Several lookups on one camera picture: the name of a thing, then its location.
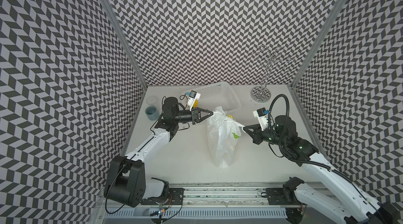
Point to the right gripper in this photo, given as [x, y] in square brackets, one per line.
[256, 134]

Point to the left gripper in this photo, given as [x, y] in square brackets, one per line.
[195, 116]

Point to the lemon print plastic bag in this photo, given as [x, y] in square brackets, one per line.
[223, 133]

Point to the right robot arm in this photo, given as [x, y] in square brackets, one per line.
[351, 205]

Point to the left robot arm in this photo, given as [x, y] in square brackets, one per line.
[127, 182]

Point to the white plastic basket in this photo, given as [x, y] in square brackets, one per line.
[217, 94]

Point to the teal ceramic cup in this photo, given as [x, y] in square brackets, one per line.
[152, 113]

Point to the clear glass cup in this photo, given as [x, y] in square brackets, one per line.
[151, 101]

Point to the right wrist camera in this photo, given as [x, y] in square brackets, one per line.
[262, 115]

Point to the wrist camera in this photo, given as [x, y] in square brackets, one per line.
[192, 97]
[262, 115]

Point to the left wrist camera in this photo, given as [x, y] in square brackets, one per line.
[192, 97]

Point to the chrome wire cup stand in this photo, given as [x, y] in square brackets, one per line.
[273, 60]

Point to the aluminium front rail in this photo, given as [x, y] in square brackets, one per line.
[237, 195]

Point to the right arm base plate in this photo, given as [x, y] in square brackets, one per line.
[286, 195]

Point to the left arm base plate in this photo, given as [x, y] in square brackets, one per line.
[172, 196]

